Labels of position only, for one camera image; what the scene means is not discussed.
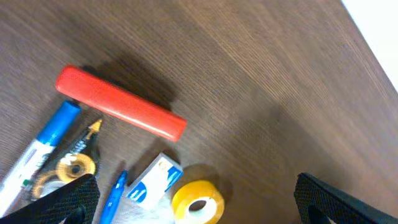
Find blue ballpoint pen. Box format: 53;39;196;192
99;170;128;224

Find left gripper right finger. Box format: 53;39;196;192
294;173;397;224

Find red stapler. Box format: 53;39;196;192
55;65;187;142

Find blue white marker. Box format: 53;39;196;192
1;101;81;217

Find yellow black correction tape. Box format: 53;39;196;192
24;118;103;201

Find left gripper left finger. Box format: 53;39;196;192
1;174;100;224

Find yellow tape roll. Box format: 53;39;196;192
172;180;224;224

